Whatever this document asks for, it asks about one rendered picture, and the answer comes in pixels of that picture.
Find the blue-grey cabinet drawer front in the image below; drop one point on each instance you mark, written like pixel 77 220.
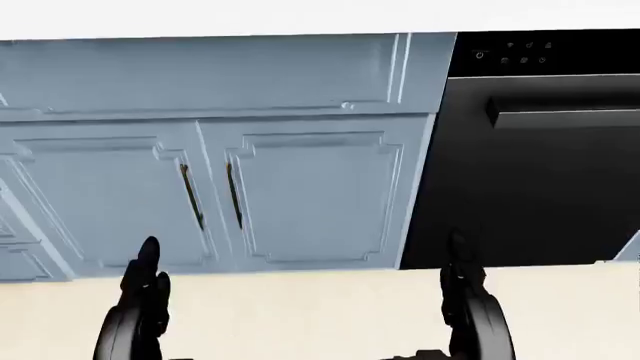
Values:
pixel 210 75

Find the black dishwasher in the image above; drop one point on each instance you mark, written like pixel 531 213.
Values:
pixel 530 168

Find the blue-grey cabinet door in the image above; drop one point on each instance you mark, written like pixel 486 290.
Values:
pixel 320 195
pixel 20 258
pixel 105 202

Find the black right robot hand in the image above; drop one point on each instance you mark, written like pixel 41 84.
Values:
pixel 472 318

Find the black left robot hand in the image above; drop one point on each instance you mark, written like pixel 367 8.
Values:
pixel 131 322

